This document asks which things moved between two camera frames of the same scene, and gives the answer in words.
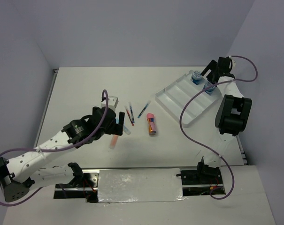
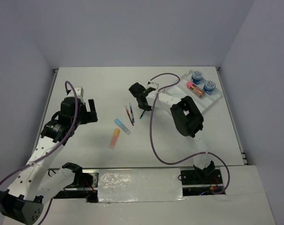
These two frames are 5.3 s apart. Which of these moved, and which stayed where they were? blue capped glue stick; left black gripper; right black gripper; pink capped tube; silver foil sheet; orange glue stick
Moved: right black gripper; pink capped tube; left black gripper
Stayed: orange glue stick; silver foil sheet; blue capped glue stick
